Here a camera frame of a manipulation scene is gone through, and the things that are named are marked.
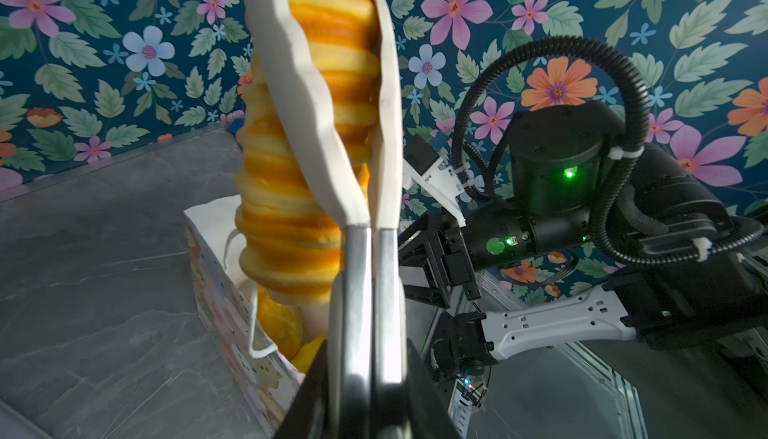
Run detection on scalloped yellow bread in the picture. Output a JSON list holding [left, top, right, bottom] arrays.
[[291, 334, 327, 374]]

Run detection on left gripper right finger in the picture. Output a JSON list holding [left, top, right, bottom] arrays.
[[368, 0, 408, 438]]

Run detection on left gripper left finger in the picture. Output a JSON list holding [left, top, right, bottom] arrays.
[[245, 0, 374, 438]]

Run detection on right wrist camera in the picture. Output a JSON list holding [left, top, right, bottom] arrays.
[[403, 137, 466, 227]]

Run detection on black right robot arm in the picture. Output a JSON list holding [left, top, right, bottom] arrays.
[[399, 36, 767, 382]]

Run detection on oval orange bread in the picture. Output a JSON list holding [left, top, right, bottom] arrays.
[[257, 300, 304, 359]]

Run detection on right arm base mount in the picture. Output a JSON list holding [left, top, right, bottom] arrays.
[[446, 375, 488, 438]]

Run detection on blue cap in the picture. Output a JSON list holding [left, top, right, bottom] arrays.
[[227, 118, 245, 136]]

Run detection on white cartoon paper bag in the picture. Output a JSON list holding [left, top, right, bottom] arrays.
[[184, 196, 330, 437]]

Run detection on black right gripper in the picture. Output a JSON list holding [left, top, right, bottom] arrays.
[[398, 211, 480, 309]]

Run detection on ribbed spiral bread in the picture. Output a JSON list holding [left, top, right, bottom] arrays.
[[235, 0, 381, 305]]

